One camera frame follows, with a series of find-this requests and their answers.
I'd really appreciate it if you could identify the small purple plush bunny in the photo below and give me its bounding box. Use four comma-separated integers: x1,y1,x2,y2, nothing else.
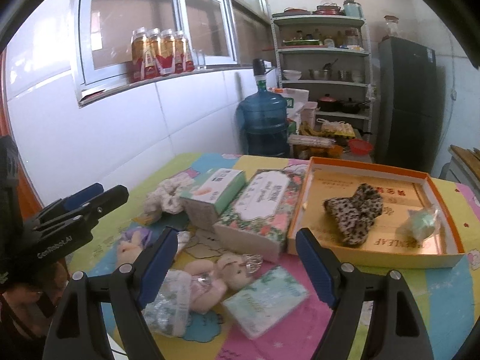
115,227,152,267

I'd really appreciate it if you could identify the white floral scrunchie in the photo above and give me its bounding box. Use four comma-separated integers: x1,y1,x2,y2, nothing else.
143,173,194,215

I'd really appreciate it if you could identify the pink plush bear with crown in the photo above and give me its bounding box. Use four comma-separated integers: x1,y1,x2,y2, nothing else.
142,253,263,337

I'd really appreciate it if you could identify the green sponge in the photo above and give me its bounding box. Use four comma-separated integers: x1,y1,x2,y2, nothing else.
396,205,442,244

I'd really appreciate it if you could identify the leopard print scrunchie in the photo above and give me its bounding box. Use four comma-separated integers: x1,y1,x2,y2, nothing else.
323,183,383,247

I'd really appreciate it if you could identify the green flower tissue pack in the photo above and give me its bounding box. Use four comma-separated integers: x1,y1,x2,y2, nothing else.
222,266,309,340

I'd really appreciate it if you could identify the person's left hand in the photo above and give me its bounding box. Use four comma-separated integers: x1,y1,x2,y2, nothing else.
1,262,68,339

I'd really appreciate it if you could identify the green white tissue box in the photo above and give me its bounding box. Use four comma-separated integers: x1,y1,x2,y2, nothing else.
180,168,247,233

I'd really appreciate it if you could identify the orange cardboard box tray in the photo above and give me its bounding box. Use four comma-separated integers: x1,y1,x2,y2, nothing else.
287,157,465,269

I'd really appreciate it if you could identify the colourful cartoon bed sheet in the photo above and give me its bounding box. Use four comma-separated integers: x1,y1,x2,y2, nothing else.
67,152,480,360

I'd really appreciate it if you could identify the pack of orange drink bottles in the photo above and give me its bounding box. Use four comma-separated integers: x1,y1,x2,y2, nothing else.
131,27,195,81

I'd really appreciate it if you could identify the wooden side table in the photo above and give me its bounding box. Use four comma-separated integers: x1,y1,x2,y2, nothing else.
439,145,479,197

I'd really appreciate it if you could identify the floral tissue pack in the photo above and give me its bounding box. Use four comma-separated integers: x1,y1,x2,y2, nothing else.
214,169,304,263

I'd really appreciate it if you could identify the red plastic basin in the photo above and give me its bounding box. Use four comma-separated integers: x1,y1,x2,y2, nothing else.
348,138,374,156

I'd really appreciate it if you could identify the blue water jug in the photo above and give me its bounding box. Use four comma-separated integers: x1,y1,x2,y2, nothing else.
237,58,290,158

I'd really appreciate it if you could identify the dark refrigerator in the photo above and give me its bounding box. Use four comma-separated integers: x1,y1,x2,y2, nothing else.
375,37,443,172

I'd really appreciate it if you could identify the white metal shelf rack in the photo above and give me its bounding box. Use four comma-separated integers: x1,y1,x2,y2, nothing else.
271,9,376,139

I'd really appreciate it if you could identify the window frame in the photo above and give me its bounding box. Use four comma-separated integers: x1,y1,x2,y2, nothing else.
76,0,271,106

